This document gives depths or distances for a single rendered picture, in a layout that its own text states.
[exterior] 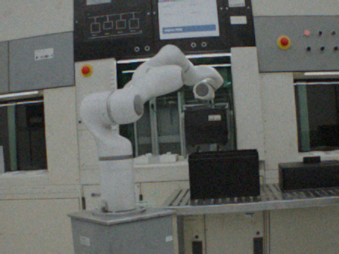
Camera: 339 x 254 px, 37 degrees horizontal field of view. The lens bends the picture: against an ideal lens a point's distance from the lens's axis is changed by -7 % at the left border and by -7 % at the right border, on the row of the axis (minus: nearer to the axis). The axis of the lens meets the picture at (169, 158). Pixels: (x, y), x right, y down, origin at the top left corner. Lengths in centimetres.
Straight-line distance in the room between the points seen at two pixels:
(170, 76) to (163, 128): 136
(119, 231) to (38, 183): 104
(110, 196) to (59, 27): 114
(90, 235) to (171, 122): 173
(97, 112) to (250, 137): 88
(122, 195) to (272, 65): 107
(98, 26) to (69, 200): 87
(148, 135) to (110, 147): 165
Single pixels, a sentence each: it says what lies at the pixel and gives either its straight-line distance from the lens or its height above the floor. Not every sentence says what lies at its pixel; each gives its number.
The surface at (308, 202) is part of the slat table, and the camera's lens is 195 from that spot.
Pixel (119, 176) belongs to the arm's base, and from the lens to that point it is 183.
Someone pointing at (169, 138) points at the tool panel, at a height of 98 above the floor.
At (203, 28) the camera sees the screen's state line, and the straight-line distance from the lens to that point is 258.
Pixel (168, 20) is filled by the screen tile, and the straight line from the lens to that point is 260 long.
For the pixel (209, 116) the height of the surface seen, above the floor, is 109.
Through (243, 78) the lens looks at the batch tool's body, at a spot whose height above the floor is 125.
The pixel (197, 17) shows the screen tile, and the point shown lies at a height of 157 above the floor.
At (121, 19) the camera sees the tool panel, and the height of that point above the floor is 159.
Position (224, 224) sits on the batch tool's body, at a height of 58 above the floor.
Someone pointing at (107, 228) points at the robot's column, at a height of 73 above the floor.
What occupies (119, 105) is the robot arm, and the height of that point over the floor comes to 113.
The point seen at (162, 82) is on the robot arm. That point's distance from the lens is 210.
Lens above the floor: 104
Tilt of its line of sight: 3 degrees down
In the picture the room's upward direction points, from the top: 3 degrees counter-clockwise
